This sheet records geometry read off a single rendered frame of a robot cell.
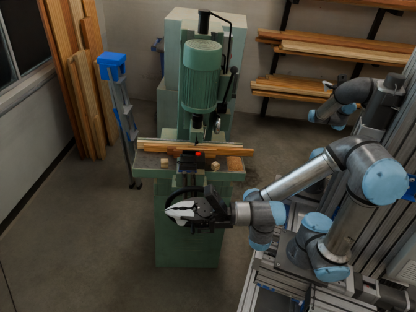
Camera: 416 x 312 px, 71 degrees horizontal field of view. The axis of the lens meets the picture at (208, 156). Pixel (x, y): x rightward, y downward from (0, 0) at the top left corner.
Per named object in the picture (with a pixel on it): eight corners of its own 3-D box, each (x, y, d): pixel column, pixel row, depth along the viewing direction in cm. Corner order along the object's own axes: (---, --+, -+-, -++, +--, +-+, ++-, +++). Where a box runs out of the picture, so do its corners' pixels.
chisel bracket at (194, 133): (189, 145, 158) (190, 132, 152) (189, 131, 169) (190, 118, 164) (203, 145, 158) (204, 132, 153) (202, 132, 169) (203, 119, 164)
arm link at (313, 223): (318, 228, 128) (329, 207, 120) (330, 255, 117) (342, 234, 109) (291, 228, 126) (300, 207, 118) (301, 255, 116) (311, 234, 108)
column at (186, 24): (175, 147, 186) (179, 28, 143) (177, 129, 204) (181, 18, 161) (210, 149, 188) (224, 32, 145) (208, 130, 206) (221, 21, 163)
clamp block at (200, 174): (174, 187, 147) (175, 173, 142) (176, 169, 158) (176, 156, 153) (203, 188, 148) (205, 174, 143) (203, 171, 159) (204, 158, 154)
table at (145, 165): (129, 189, 147) (128, 181, 143) (138, 153, 171) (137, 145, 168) (247, 194, 152) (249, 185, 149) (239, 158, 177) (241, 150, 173)
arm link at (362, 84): (344, 93, 124) (306, 126, 173) (370, 97, 124) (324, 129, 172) (345, 69, 127) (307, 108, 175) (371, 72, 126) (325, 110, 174)
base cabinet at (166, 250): (154, 267, 205) (152, 195, 163) (161, 207, 251) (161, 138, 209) (218, 268, 209) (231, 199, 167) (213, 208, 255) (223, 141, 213)
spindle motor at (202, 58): (181, 113, 142) (183, 48, 123) (181, 97, 156) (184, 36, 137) (216, 116, 143) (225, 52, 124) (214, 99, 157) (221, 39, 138)
